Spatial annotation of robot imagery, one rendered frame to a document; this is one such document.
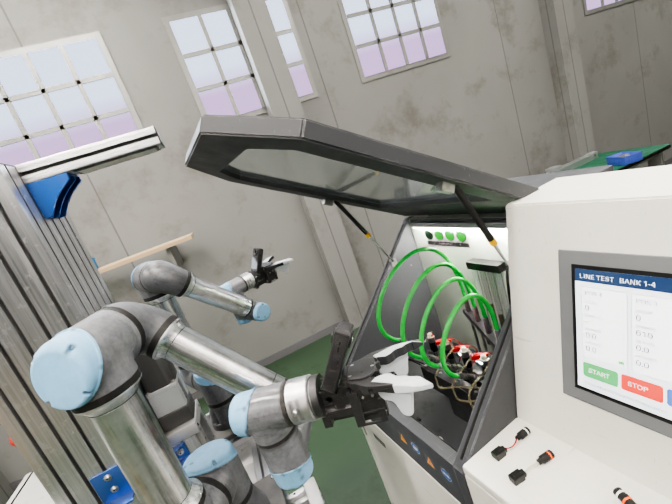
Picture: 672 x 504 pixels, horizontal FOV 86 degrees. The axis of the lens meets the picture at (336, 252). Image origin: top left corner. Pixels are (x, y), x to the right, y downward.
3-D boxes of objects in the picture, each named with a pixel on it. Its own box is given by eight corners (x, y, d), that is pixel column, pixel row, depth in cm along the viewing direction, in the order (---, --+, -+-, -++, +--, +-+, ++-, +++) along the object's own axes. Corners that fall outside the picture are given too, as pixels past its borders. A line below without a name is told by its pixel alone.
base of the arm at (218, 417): (213, 437, 128) (201, 415, 125) (212, 414, 142) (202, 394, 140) (253, 416, 132) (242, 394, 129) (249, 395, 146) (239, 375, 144)
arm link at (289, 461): (321, 441, 74) (302, 397, 71) (312, 491, 63) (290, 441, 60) (285, 448, 75) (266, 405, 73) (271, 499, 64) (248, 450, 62)
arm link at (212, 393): (214, 409, 126) (198, 377, 123) (199, 400, 136) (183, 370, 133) (242, 387, 134) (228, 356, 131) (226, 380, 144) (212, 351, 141)
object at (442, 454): (356, 407, 155) (344, 376, 152) (364, 401, 157) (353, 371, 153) (466, 509, 100) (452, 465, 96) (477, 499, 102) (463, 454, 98)
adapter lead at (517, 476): (516, 487, 82) (514, 480, 82) (509, 480, 84) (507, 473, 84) (556, 459, 85) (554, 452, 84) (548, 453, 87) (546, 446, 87)
